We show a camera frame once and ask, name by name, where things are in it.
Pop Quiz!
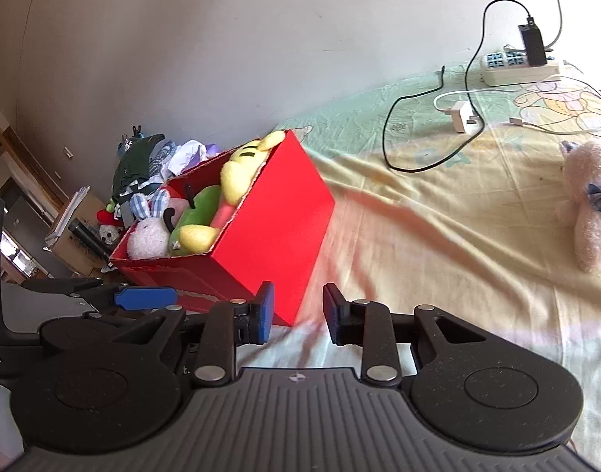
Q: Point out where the black cylinder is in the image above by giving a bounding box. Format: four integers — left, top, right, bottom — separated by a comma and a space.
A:
68, 219, 112, 262

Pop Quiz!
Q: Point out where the white power strip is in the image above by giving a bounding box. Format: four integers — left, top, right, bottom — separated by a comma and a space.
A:
480, 49, 566, 85

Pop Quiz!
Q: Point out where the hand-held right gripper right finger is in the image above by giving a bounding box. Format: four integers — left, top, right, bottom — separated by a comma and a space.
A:
323, 282, 488, 388

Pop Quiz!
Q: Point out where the stack of white papers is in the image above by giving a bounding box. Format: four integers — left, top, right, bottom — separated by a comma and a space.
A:
45, 186, 92, 247

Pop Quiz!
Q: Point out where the printed yellow bed sheet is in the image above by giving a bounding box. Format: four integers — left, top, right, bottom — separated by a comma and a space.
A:
271, 54, 601, 468

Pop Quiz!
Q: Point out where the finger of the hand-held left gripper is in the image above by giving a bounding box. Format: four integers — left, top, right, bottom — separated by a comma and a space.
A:
84, 284, 179, 323
21, 277, 105, 295

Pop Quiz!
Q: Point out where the red cardboard box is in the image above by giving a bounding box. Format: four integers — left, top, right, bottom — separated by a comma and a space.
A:
109, 129, 337, 328

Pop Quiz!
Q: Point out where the green plush toy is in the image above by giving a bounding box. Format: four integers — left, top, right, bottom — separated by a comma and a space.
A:
169, 184, 223, 256

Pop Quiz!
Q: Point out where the black power adapter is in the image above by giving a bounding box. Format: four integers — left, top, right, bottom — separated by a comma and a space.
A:
519, 17, 548, 67

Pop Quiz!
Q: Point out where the white bunny plush dark bow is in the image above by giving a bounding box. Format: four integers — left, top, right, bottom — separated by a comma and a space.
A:
556, 140, 601, 273

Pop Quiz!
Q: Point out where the wooden furniture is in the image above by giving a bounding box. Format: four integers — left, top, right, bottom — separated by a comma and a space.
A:
0, 93, 72, 278

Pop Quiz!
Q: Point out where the yellow tiger plush toy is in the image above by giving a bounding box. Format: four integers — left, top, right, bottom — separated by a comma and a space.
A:
179, 130, 286, 253

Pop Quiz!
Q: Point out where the grey cable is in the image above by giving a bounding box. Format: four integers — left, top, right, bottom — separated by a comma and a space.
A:
545, 0, 564, 54

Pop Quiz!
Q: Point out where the red and white toy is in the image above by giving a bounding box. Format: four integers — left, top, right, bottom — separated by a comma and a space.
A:
96, 209, 130, 247

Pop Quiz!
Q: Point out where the white charger adapter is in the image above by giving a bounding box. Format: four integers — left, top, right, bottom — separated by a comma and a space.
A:
450, 101, 482, 135

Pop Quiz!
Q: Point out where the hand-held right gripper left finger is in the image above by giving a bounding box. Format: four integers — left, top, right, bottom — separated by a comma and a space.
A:
111, 280, 276, 388

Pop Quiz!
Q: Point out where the black cable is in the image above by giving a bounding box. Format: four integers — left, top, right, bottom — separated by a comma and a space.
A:
384, 0, 535, 174

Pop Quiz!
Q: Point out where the white bunny plush light bow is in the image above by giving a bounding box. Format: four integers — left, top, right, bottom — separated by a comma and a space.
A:
127, 188, 172, 260

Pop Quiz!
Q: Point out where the white charging cable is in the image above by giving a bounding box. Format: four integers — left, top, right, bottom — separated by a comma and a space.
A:
434, 74, 601, 135

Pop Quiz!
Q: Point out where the dark green garment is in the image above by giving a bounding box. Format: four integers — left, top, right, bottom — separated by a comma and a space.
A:
111, 133, 166, 203

